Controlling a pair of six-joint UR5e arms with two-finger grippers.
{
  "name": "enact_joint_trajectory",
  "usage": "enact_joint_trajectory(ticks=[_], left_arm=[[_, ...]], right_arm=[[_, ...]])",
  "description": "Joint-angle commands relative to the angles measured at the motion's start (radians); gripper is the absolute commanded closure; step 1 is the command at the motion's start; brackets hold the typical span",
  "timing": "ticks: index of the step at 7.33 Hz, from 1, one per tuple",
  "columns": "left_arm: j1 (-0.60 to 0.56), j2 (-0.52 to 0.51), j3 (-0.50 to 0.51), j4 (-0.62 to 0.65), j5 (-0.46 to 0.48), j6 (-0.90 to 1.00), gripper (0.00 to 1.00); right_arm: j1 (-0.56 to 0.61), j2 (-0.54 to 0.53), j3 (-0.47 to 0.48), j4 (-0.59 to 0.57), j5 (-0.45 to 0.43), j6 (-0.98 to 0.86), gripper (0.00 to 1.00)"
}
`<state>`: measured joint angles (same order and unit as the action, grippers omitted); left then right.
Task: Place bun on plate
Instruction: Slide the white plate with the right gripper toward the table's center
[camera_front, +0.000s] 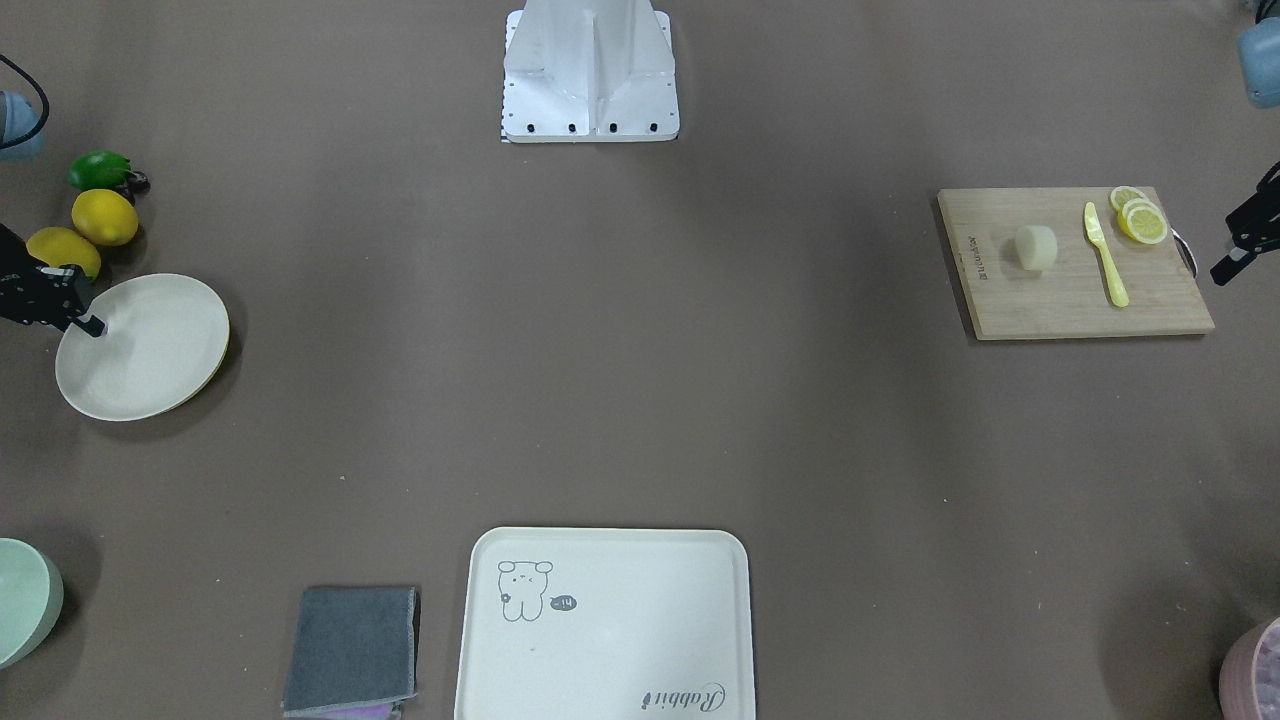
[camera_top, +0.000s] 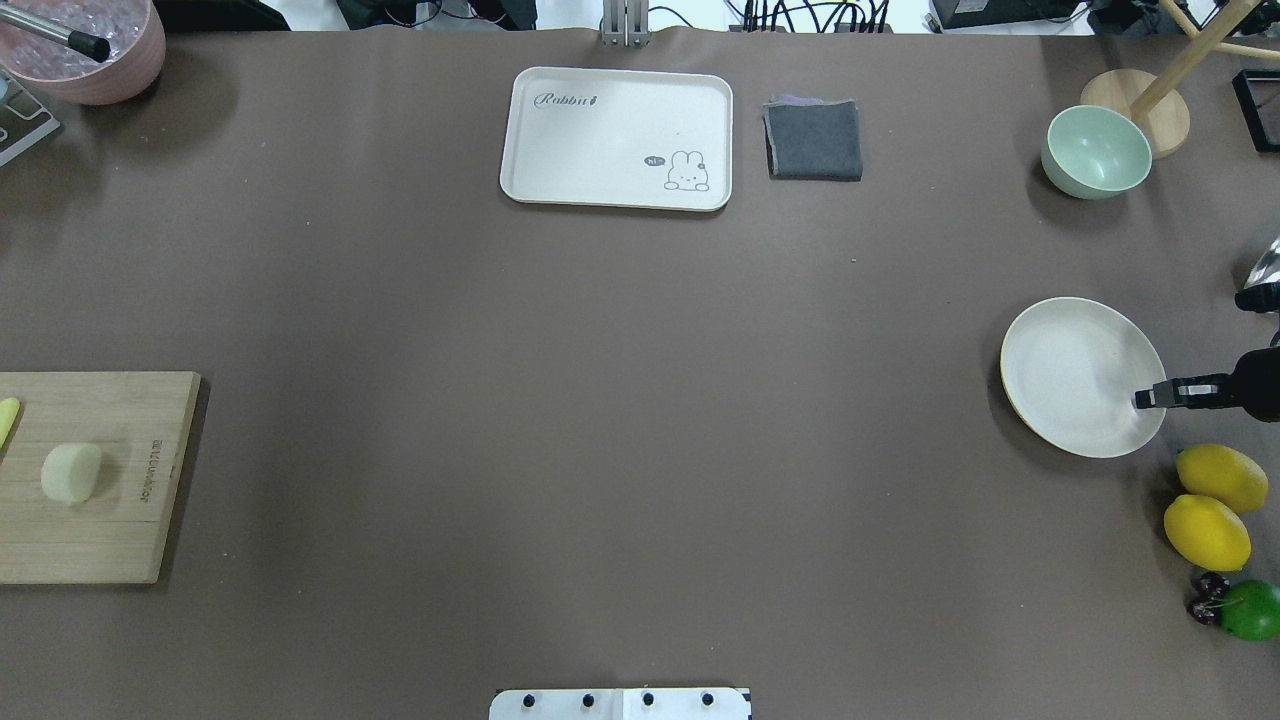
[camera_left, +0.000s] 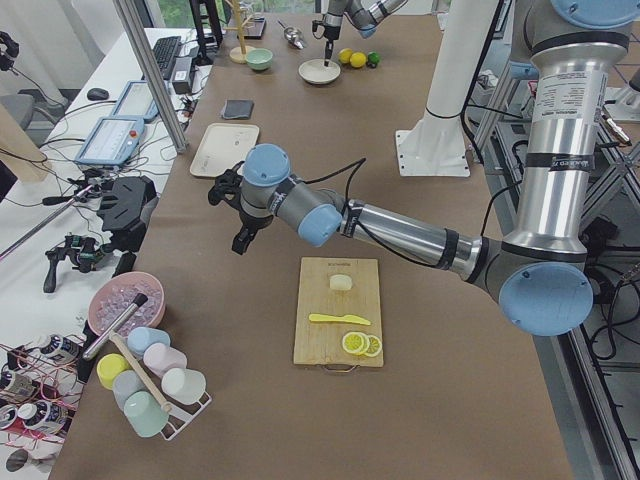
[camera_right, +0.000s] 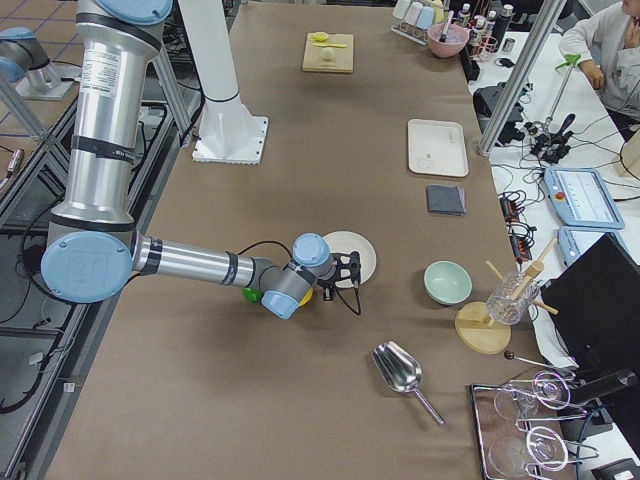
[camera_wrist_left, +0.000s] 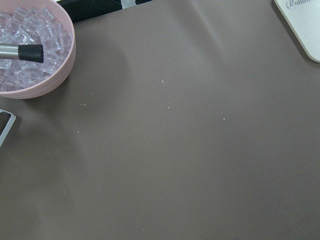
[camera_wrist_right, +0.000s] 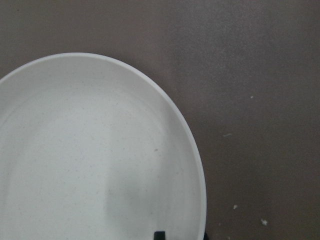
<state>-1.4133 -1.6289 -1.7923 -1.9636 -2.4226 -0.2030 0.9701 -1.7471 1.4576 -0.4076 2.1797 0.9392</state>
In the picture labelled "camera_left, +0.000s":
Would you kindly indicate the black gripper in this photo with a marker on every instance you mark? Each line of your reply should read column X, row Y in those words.
column 248, row 220
column 329, row 33

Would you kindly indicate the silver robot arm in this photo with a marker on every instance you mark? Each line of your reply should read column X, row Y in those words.
column 364, row 20
column 536, row 272

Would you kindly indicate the cream rectangular tray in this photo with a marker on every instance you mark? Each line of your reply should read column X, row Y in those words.
column 223, row 145

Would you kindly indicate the white round bun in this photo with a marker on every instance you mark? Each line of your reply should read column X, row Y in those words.
column 340, row 282

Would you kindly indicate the yellow lemon outer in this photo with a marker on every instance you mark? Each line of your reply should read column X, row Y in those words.
column 345, row 55

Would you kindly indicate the cream round plate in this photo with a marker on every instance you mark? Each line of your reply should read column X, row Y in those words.
column 315, row 72

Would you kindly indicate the yellow lemon near lime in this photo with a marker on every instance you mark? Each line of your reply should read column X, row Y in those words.
column 358, row 60

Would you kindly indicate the steel scoop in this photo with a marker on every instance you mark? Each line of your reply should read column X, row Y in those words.
column 293, row 35

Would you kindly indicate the mint green bowl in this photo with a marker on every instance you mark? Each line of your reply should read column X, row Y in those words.
column 259, row 59

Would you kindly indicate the wooden cup tree stand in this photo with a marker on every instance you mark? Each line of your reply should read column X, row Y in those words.
column 238, row 54

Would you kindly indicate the yellow plastic knife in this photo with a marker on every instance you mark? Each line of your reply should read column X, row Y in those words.
column 343, row 319

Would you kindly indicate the grey folded cloth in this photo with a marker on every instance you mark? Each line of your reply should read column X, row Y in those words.
column 234, row 109

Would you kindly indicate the black monitor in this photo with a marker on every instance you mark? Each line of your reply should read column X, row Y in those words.
column 209, row 35

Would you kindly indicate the wooden cutting board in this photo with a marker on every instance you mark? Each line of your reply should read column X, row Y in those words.
column 319, row 344

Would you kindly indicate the pink bowl with ice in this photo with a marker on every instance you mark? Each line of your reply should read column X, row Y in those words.
column 118, row 294

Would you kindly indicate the light blue cup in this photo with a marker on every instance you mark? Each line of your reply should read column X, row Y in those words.
column 141, row 338

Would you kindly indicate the pink cup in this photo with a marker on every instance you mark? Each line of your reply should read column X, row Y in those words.
column 160, row 358

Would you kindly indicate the lemon slice front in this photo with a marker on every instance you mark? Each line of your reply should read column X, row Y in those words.
column 355, row 343

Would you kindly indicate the lemon slice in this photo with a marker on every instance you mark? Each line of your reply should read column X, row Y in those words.
column 374, row 346
column 355, row 343

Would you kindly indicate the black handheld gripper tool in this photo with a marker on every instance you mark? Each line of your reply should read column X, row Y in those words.
column 83, row 252

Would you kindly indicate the white cup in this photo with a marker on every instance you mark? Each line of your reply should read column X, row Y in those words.
column 184, row 385

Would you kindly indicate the black keyboard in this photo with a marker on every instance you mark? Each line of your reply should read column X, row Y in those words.
column 166, row 50

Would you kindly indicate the blue teach pendant near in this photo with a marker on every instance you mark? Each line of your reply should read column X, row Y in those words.
column 111, row 142

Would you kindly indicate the blue teach pendant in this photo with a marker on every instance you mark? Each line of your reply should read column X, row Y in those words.
column 136, row 100
column 111, row 142

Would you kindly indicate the lemon slice back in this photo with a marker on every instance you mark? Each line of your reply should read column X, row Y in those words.
column 374, row 346

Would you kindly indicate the blue teach pendant far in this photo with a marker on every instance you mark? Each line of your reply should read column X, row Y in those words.
column 136, row 100

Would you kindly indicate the steel muddler black tip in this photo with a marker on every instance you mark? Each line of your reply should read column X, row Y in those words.
column 91, row 351

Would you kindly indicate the yellow cup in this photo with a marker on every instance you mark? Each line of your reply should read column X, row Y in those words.
column 109, row 367

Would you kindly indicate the grey cup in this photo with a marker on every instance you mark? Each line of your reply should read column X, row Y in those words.
column 125, row 385

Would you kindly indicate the white cup rack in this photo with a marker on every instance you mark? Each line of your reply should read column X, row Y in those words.
column 181, row 416

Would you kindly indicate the mint green cup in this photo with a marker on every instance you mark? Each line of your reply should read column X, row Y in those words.
column 145, row 414

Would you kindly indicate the black computer mouse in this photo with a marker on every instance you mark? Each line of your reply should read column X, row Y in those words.
column 97, row 94

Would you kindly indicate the aluminium frame post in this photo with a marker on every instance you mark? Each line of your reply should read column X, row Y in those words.
column 127, row 12

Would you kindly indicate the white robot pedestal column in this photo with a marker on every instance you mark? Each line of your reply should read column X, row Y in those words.
column 435, row 146

